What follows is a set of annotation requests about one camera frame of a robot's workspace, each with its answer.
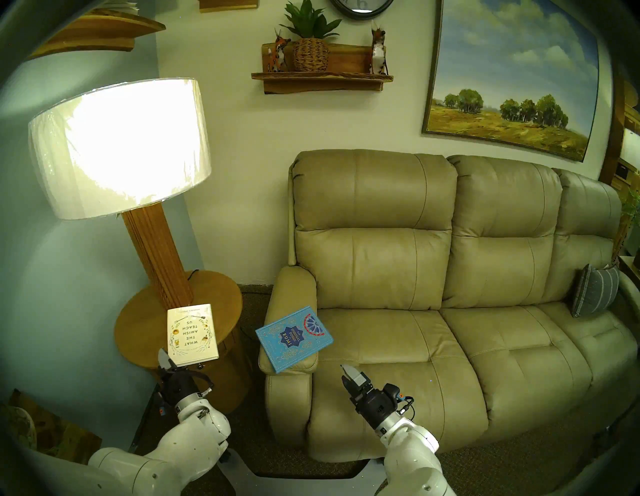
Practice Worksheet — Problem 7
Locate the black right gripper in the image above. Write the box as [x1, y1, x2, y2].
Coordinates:
[341, 364, 401, 430]

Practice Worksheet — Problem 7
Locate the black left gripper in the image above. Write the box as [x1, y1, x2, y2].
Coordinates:
[157, 348, 215, 407]

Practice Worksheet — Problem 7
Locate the white hardcover Amish book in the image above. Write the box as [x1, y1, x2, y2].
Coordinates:
[166, 303, 220, 367]

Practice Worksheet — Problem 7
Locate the blue Rumi poems book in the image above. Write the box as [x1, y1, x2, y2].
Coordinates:
[255, 306, 334, 374]

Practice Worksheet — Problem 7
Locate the beige leather sofa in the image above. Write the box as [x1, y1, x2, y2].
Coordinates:
[258, 149, 640, 463]

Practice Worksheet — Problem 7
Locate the round wooden side table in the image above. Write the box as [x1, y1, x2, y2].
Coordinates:
[114, 270, 251, 416]

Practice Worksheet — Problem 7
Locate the decorated wooden board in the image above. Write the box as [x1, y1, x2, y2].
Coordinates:
[0, 389, 103, 466]

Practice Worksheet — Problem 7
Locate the pale round plate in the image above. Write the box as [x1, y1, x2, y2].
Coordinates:
[0, 406, 38, 451]

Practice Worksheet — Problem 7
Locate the wooden lamp with white shade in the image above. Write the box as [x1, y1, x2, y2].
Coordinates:
[27, 77, 212, 312]

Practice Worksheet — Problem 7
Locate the grey striped cushion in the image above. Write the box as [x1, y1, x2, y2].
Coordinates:
[571, 264, 621, 318]

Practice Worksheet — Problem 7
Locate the leafy green houseplant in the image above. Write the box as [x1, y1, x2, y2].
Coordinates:
[612, 187, 640, 271]

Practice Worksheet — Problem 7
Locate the orange fox figurine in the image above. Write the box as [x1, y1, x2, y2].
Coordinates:
[369, 21, 390, 76]
[266, 29, 292, 73]

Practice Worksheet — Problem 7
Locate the wooden corner shelf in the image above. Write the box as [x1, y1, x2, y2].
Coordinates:
[27, 7, 167, 61]

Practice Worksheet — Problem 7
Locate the green plant in wicker pot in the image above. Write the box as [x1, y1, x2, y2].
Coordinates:
[280, 0, 343, 72]

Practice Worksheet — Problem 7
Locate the framed landscape painting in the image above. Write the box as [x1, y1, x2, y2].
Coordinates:
[421, 0, 601, 163]

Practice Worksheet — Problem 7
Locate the white paper stack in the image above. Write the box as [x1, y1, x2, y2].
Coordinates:
[97, 0, 141, 16]

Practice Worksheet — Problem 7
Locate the wooden cabinet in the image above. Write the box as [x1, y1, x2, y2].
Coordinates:
[597, 75, 640, 201]

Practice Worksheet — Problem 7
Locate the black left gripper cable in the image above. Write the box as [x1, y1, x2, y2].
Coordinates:
[175, 367, 215, 396]

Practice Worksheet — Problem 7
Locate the live-edge wooden wall shelf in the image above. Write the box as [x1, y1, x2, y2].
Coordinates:
[251, 42, 394, 95]

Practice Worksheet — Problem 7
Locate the small wooden wall shelf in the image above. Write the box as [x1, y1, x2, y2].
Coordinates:
[198, 0, 259, 13]

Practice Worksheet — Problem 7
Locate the black round wall clock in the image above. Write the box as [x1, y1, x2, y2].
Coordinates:
[329, 0, 395, 21]

